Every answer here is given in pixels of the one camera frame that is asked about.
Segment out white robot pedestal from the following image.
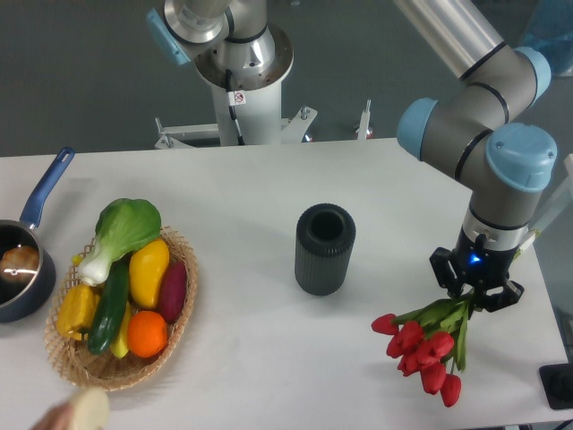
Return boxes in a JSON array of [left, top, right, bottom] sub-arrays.
[[153, 21, 375, 151]]

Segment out yellow mango toy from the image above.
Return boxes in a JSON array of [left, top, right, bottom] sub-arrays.
[[129, 238, 170, 309]]

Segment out purple sweet potato toy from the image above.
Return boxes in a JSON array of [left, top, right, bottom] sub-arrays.
[[158, 261, 187, 323]]

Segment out blue saucepan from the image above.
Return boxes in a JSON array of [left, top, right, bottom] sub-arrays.
[[1, 147, 75, 323]]

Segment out red tulip bouquet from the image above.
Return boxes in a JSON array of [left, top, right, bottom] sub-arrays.
[[371, 295, 472, 408]]

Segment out orange fruit toy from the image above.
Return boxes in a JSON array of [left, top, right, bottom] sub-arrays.
[[127, 311, 168, 358]]

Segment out yellow bell pepper toy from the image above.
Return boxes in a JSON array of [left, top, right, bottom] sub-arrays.
[[56, 284, 99, 340]]

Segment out blue translucent container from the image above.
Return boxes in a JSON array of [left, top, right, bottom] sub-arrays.
[[519, 0, 573, 77]]

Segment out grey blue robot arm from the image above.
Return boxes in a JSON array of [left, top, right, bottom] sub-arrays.
[[147, 1, 556, 312]]

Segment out green cucumber toy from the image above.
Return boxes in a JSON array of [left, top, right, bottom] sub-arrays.
[[87, 260, 130, 356]]

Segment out person's bare hand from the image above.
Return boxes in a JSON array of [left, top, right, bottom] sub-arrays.
[[30, 401, 74, 430]]

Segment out white frame at right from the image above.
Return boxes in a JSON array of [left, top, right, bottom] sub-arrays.
[[513, 154, 572, 260]]

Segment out yellow banana toy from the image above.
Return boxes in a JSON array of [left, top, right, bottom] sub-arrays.
[[110, 302, 133, 359]]

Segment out black device at edge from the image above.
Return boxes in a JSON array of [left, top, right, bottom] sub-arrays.
[[539, 363, 572, 410]]

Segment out brown meat patty toy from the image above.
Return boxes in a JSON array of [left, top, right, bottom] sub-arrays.
[[1, 245, 39, 283]]

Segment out dark grey ribbed vase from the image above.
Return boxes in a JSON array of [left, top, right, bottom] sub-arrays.
[[295, 203, 356, 297]]

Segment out woven wicker basket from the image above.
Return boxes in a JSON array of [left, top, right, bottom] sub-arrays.
[[44, 226, 198, 391]]

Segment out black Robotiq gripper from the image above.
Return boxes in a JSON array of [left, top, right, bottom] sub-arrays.
[[430, 229, 524, 313]]

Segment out white steamed bun toy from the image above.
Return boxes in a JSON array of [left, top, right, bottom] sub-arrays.
[[67, 387, 110, 430]]

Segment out green bok choy toy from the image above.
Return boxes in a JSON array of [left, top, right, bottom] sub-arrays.
[[77, 198, 161, 286]]

